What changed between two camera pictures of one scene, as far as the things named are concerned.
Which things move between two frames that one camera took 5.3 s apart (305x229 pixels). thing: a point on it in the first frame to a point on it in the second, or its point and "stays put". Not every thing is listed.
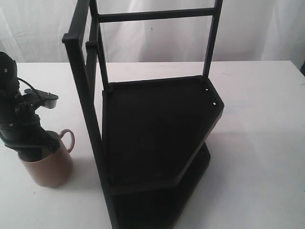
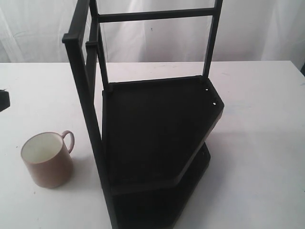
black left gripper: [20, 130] to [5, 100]
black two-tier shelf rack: [152, 137] stays put
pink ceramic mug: [56, 170] stays put
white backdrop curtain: [248, 30] stays put
